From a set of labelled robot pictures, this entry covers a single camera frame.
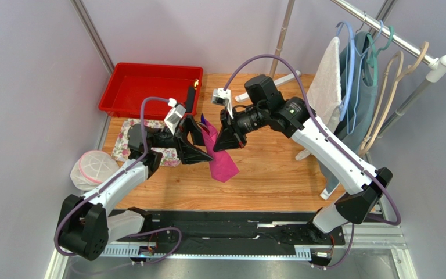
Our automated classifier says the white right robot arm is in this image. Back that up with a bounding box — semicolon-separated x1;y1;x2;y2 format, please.
213;75;393;242

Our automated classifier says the floral cloth mat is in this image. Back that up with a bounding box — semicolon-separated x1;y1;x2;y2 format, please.
111;118;181;167

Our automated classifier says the black object in tray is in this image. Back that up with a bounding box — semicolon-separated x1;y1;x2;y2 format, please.
184;79;199;114

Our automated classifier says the white mesh laundry bag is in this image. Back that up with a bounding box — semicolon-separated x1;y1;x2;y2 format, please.
70;150;120;192

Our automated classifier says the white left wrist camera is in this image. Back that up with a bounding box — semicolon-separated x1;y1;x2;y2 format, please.
164;98;186;135

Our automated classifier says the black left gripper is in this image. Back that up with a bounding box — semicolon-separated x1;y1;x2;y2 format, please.
151;115;216;166

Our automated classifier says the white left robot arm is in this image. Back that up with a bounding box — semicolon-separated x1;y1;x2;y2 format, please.
53;117;213;261

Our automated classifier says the iridescent table knife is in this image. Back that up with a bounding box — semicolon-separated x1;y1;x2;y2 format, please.
200;113;208;131

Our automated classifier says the green clothes hanger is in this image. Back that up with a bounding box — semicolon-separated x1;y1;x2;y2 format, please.
366;20;394;86

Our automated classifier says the metal clothes rack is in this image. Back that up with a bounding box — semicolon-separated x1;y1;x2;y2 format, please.
235;0;446;202

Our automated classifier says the black table edge rail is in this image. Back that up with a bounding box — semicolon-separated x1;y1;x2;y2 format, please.
53;209;409;261

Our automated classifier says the red plastic tray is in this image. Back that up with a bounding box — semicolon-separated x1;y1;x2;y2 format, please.
98;62;203;119

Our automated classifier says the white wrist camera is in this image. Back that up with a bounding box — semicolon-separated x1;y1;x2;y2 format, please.
211;88;233;119
164;98;186;135

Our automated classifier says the white towel on hanger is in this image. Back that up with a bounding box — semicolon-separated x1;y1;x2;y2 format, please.
307;37;342;131

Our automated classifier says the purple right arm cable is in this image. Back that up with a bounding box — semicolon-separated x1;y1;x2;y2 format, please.
222;54;402;270

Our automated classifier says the magenta paper napkin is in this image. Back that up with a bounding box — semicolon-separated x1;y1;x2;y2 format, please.
202;119;240;183

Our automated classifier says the teal garment on hanger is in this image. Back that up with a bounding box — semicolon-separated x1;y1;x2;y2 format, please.
317;31;380;194

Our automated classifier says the blue clothes hanger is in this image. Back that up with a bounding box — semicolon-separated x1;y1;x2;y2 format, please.
336;20;377;122

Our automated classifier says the beige clothes hanger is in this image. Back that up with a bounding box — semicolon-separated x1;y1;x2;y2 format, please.
362;41;430;156
358;51;405;157

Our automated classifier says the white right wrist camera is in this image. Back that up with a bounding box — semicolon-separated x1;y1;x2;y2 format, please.
211;88;233;119

